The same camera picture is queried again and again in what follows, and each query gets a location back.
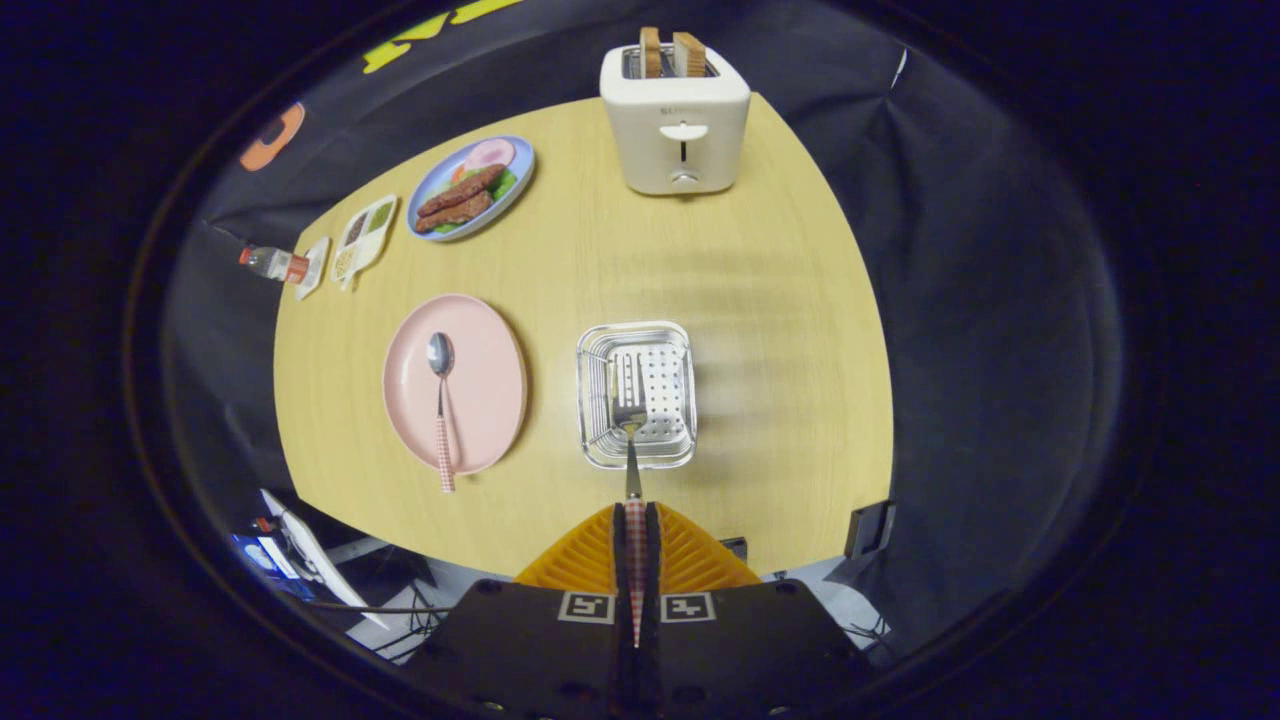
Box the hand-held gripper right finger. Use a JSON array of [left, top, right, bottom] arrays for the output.
[[638, 502, 873, 720]]

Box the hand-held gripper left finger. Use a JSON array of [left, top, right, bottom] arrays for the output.
[[400, 502, 633, 720]]

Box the fork with red checkered handle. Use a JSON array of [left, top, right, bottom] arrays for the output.
[[612, 350, 649, 649]]

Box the spoon with red checkered handle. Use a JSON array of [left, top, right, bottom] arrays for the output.
[[427, 331, 458, 494]]

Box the black table clamp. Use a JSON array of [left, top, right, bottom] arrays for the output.
[[845, 500, 897, 559]]

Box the pink plate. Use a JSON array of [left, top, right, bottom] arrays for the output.
[[383, 293, 529, 477]]

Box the white flat panel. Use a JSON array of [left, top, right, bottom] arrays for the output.
[[260, 488, 391, 631]]

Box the blue card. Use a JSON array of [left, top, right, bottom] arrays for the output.
[[232, 533, 301, 581]]

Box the brown grilled sausage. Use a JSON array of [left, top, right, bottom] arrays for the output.
[[415, 190, 494, 235], [417, 164, 507, 218]]

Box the white divided sauce tray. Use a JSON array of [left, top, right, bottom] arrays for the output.
[[330, 194, 399, 293]]

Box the blue plate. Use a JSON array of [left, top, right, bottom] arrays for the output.
[[406, 135, 536, 243]]

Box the small white coaster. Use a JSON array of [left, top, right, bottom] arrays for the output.
[[295, 236, 331, 301]]

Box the white toaster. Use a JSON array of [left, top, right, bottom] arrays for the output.
[[599, 44, 752, 196]]

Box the clear plastic bottle red label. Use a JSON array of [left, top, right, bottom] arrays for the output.
[[238, 245, 311, 286]]

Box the metal wire basket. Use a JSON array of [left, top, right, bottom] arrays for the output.
[[576, 320, 698, 471]]

